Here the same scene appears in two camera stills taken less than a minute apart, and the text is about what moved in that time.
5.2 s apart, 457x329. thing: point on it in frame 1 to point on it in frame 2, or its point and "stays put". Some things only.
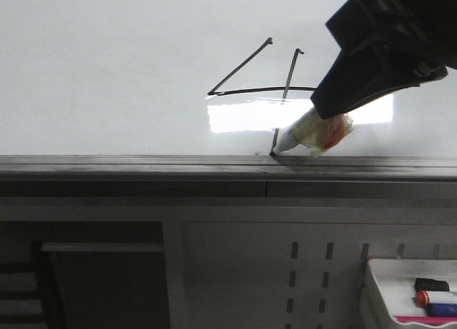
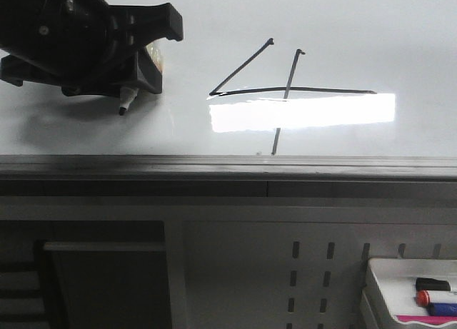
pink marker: (425, 320) stays put
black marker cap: (430, 285) stays put
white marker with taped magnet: (318, 135) to (127, 95)
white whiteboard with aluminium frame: (196, 84) stays put
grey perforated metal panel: (222, 254) stays put
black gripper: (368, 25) to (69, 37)
